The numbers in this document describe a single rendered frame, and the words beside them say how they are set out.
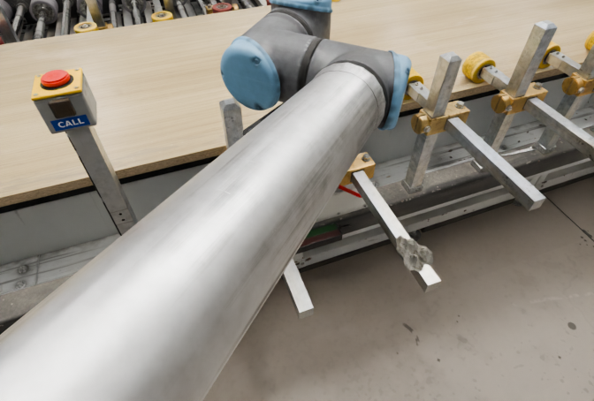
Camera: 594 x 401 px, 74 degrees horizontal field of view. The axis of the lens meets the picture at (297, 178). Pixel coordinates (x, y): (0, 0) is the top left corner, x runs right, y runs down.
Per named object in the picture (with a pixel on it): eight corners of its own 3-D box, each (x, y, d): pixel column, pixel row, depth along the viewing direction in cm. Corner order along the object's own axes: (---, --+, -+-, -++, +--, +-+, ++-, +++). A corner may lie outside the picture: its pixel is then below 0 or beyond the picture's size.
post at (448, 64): (415, 201, 119) (463, 56, 85) (406, 204, 118) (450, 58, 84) (409, 193, 122) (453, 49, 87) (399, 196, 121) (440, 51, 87)
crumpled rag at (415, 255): (440, 264, 79) (443, 258, 77) (410, 275, 77) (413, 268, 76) (415, 231, 85) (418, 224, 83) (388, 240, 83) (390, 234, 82)
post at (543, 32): (486, 173, 123) (559, 24, 89) (477, 176, 122) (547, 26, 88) (479, 166, 125) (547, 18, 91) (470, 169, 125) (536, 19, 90)
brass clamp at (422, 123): (466, 127, 101) (472, 111, 97) (421, 139, 97) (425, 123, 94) (451, 114, 105) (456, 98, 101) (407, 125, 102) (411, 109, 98)
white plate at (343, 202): (370, 207, 111) (376, 182, 104) (284, 232, 104) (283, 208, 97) (369, 205, 111) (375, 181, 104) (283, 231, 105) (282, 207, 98)
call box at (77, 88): (99, 129, 65) (80, 88, 59) (53, 139, 63) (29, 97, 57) (98, 106, 69) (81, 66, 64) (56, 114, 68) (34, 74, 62)
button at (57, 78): (72, 89, 60) (67, 79, 59) (43, 94, 59) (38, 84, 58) (72, 76, 63) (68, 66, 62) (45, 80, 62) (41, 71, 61)
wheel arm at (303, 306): (314, 316, 78) (315, 306, 75) (298, 321, 77) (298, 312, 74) (254, 172, 106) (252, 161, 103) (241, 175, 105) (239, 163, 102)
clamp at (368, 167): (373, 177, 102) (376, 163, 99) (325, 191, 99) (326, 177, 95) (363, 163, 106) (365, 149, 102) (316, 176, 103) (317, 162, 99)
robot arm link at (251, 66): (293, 60, 44) (332, 17, 51) (205, 41, 47) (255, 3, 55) (293, 127, 50) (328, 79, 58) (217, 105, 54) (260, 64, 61)
